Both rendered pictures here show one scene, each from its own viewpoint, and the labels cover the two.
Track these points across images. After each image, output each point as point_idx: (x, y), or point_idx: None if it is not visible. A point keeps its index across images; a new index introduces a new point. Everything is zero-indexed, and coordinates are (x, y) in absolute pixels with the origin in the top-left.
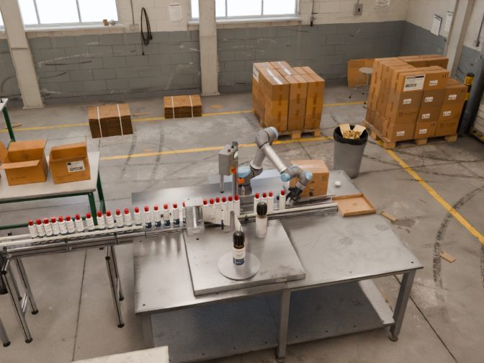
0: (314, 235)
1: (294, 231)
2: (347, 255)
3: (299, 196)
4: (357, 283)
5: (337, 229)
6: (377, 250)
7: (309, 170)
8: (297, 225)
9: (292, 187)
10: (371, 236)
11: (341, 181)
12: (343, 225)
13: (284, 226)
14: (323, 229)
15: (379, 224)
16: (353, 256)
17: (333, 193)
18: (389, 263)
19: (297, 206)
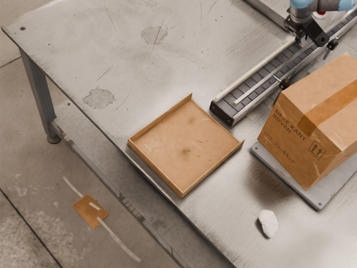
0: (213, 27)
1: (249, 25)
2: (138, 6)
3: (287, 17)
4: (127, 159)
5: (183, 58)
6: (91, 34)
7: (331, 78)
8: (256, 39)
9: (319, 26)
10: (113, 63)
11: (267, 247)
12: (177, 72)
13: (274, 29)
14: (208, 48)
15: (107, 106)
16: (128, 6)
17: (254, 177)
18: (64, 12)
19: (288, 69)
